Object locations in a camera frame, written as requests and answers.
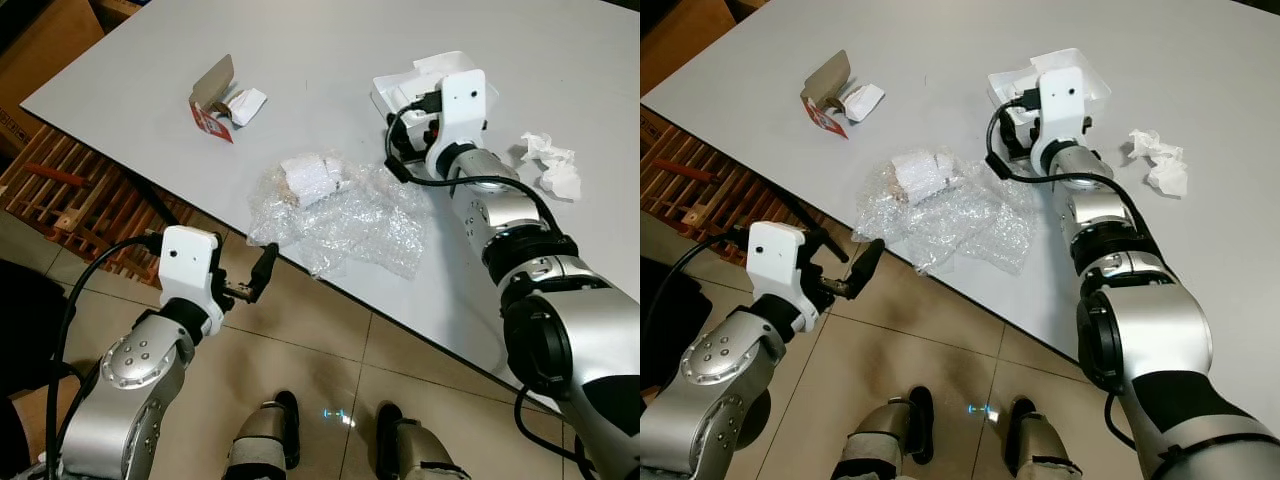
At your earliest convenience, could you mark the robot leg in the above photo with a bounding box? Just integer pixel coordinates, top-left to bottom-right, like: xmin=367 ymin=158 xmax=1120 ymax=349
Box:
xmin=834 ymin=384 xmax=937 ymax=480
xmin=224 ymin=389 xmax=302 ymax=480
xmin=374 ymin=400 xmax=473 ymax=480
xmin=1004 ymin=396 xmax=1088 ymax=480

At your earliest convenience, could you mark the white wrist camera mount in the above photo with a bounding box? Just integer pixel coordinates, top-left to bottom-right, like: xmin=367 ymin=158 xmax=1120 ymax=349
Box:
xmin=158 ymin=226 xmax=223 ymax=312
xmin=1030 ymin=67 xmax=1090 ymax=172
xmin=745 ymin=222 xmax=810 ymax=307
xmin=425 ymin=69 xmax=489 ymax=177

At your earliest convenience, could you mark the white plastic tray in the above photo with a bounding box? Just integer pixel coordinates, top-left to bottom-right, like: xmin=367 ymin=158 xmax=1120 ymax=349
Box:
xmin=986 ymin=47 xmax=1112 ymax=118
xmin=371 ymin=50 xmax=501 ymax=123

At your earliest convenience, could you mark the torn brown red cardboard box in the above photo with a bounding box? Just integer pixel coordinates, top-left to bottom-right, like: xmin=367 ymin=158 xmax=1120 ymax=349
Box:
xmin=800 ymin=49 xmax=854 ymax=140
xmin=189 ymin=54 xmax=242 ymax=145

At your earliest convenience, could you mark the black table leg frame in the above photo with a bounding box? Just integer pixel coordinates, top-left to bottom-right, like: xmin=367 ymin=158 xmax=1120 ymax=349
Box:
xmin=120 ymin=167 xmax=197 ymax=230
xmin=785 ymin=210 xmax=852 ymax=264

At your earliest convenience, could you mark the plain brown cardboard box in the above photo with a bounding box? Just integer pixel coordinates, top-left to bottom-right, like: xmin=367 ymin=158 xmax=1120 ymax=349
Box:
xmin=640 ymin=0 xmax=746 ymax=99
xmin=0 ymin=0 xmax=141 ymax=129

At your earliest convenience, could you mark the black right shoulder cable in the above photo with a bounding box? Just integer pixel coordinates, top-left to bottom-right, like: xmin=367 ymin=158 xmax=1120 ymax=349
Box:
xmin=512 ymin=384 xmax=597 ymax=477
xmin=1102 ymin=391 xmax=1142 ymax=454

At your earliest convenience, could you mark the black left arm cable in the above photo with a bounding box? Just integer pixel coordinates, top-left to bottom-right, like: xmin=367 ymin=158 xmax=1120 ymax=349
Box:
xmin=44 ymin=234 xmax=163 ymax=480
xmin=662 ymin=231 xmax=753 ymax=336

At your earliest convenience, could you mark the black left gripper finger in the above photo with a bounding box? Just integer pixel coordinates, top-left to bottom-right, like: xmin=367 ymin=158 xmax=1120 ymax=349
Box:
xmin=249 ymin=242 xmax=280 ymax=302
xmin=851 ymin=239 xmax=887 ymax=300

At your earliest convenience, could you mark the robot left leg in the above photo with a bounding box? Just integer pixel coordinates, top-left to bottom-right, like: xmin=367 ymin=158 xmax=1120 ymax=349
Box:
xmin=834 ymin=384 xmax=937 ymax=480
xmin=224 ymin=389 xmax=302 ymax=480

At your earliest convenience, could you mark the clear bubble wrap sheet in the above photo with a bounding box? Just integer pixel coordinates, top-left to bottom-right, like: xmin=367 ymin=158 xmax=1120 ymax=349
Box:
xmin=851 ymin=150 xmax=1037 ymax=277
xmin=247 ymin=155 xmax=432 ymax=282

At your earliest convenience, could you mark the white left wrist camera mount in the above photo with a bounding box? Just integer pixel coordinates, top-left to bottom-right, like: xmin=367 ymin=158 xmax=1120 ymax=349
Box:
xmin=158 ymin=226 xmax=223 ymax=312
xmin=745 ymin=222 xmax=810 ymax=307

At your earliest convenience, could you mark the wooden slatted rack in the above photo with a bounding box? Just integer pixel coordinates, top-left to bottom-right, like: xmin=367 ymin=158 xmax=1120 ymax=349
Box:
xmin=0 ymin=123 xmax=193 ymax=292
xmin=640 ymin=103 xmax=803 ymax=287

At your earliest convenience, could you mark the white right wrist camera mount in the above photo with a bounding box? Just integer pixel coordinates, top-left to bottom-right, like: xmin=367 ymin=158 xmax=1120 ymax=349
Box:
xmin=425 ymin=69 xmax=489 ymax=177
xmin=1030 ymin=67 xmax=1090 ymax=172

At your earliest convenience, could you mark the crumpled white tissue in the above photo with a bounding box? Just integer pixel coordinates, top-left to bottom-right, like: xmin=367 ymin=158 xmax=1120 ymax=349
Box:
xmin=1127 ymin=127 xmax=1192 ymax=199
xmin=519 ymin=131 xmax=584 ymax=202

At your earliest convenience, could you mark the robot right leg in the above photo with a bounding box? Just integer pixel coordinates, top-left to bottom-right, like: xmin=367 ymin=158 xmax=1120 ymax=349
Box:
xmin=374 ymin=400 xmax=473 ymax=480
xmin=1004 ymin=396 xmax=1088 ymax=480

